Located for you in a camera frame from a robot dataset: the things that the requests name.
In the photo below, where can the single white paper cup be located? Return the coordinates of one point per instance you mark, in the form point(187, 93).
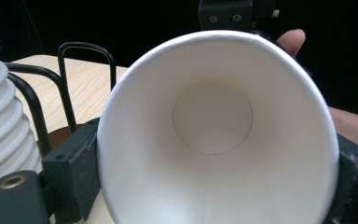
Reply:
point(213, 118)

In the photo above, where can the stack of white paper cups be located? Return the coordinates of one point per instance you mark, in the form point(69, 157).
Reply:
point(0, 124)

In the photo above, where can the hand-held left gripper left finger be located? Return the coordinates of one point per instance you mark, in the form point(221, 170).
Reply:
point(71, 174)

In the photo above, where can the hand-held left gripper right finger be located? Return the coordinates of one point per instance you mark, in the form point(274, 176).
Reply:
point(357, 186)

